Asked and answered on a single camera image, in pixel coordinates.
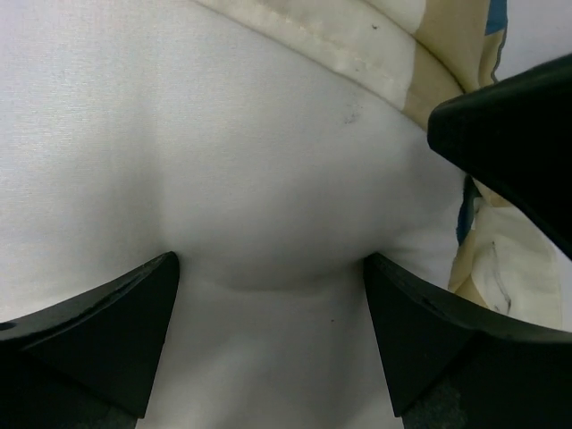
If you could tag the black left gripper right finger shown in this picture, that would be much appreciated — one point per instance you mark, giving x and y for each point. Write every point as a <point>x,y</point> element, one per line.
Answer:
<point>450,363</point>

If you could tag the white pillow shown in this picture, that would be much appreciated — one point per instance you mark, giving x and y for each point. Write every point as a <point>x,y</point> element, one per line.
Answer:
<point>132,128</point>

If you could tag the blue tan white patchwork pillowcase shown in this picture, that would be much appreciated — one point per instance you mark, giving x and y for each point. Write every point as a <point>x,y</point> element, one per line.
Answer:
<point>416,55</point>

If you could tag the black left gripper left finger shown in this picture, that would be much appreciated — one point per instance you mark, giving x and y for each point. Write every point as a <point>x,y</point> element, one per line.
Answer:
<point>89,361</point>

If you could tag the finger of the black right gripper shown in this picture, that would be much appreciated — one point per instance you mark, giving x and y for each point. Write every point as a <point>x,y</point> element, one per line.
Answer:
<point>515,138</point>

